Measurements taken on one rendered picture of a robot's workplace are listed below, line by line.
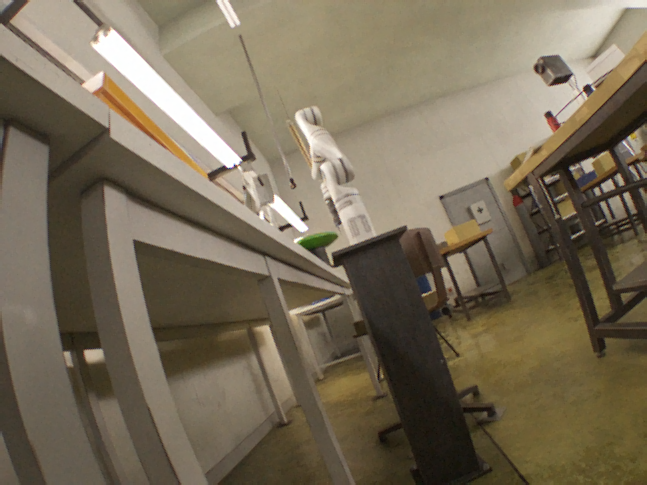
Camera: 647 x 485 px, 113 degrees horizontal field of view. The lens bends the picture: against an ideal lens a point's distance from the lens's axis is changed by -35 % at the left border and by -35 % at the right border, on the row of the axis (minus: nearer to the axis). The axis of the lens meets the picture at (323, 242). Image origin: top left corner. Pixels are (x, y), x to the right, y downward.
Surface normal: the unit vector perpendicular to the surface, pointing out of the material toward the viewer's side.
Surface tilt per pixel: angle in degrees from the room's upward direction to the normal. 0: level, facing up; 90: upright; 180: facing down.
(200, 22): 90
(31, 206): 90
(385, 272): 90
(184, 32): 90
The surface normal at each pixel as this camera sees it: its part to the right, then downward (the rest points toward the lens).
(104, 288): -0.17, -0.18
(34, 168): 0.93, -0.37
